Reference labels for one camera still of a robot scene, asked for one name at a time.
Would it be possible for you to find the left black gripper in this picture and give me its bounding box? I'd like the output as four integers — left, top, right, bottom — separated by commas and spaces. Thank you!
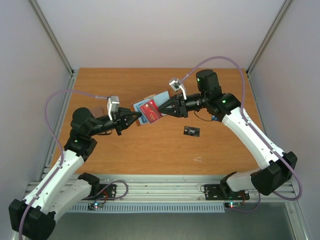
88, 107, 142, 137

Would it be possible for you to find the brown leather card holder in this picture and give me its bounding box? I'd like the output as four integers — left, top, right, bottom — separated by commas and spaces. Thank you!
130, 89, 172, 126

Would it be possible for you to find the red VIP card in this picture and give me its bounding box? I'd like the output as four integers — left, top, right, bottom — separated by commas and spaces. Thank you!
139, 99, 163, 124

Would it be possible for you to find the black VIP card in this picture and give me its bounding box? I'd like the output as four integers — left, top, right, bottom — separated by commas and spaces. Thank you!
183, 126, 200, 137

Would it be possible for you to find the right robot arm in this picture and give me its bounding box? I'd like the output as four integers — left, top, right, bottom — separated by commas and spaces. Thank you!
158, 69, 298, 198

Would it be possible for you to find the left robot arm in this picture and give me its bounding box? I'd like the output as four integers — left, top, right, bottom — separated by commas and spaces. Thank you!
8, 107, 142, 240

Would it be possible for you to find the left circuit board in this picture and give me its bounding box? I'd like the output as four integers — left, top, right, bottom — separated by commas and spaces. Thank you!
87, 202, 104, 211

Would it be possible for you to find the circuit board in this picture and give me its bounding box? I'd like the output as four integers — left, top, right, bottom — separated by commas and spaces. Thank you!
224, 201, 242, 209
87, 202, 104, 211

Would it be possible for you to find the right circuit board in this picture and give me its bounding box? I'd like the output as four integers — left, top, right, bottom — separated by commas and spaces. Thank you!
224, 201, 242, 209

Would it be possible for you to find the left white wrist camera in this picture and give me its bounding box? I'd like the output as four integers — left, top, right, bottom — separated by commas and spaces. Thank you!
107, 95, 120, 121

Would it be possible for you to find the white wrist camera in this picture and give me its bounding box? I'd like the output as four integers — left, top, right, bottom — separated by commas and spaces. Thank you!
107, 95, 120, 121
169, 77, 187, 100

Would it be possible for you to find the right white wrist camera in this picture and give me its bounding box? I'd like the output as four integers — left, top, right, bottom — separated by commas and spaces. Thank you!
169, 77, 187, 100

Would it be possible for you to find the left aluminium corner post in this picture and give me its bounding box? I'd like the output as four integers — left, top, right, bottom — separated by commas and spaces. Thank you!
28, 0, 76, 77

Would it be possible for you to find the aluminium corner post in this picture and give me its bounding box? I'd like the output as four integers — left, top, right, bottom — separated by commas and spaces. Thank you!
28, 0, 76, 77
246, 0, 294, 76

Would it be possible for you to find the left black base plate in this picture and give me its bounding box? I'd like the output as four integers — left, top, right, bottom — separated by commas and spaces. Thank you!
84, 184, 117, 200

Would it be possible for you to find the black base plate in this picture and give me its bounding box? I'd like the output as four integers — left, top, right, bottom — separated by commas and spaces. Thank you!
84, 184, 117, 200
200, 184, 250, 201

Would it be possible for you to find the aluminium rail frame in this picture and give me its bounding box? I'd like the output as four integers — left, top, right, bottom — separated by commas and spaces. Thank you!
22, 173, 298, 204

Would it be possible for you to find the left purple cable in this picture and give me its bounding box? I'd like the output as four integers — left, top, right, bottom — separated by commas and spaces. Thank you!
18, 89, 111, 240

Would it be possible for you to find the purple cable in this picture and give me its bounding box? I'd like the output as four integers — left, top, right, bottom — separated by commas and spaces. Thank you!
18, 89, 111, 240
179, 56, 303, 213

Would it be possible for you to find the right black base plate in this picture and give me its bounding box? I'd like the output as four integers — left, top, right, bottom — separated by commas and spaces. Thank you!
200, 184, 250, 201

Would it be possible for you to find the grey slotted cable duct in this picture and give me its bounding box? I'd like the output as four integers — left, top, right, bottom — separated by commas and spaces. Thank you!
68, 202, 225, 214

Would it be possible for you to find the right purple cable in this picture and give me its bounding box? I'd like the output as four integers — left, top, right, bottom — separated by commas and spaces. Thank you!
179, 56, 303, 213

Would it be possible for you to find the right aluminium corner post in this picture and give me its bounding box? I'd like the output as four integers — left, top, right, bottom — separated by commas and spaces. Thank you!
246, 0, 294, 76

